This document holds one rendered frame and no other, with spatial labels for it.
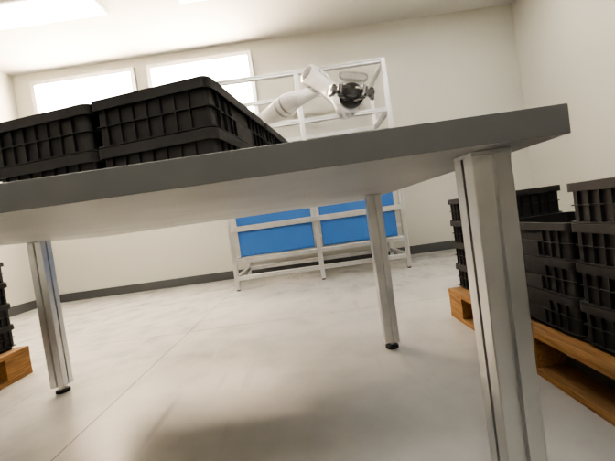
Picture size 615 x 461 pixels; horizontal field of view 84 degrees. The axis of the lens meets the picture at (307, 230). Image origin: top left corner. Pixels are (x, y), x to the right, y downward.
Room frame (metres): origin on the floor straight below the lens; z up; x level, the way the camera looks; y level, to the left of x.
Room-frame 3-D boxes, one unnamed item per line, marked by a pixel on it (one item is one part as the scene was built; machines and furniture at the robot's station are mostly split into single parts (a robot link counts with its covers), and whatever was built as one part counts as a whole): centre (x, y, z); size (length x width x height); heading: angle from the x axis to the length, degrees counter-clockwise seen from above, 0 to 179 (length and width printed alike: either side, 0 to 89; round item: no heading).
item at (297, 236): (3.28, 0.31, 0.60); 0.72 x 0.03 x 0.56; 89
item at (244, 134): (0.96, 0.27, 0.87); 0.40 x 0.30 x 0.11; 169
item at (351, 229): (3.27, -0.49, 0.60); 0.72 x 0.03 x 0.56; 89
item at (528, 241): (1.15, -0.87, 0.31); 0.40 x 0.30 x 0.34; 179
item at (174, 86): (0.96, 0.27, 0.92); 0.40 x 0.30 x 0.02; 169
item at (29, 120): (1.02, 0.57, 0.92); 0.40 x 0.30 x 0.02; 169
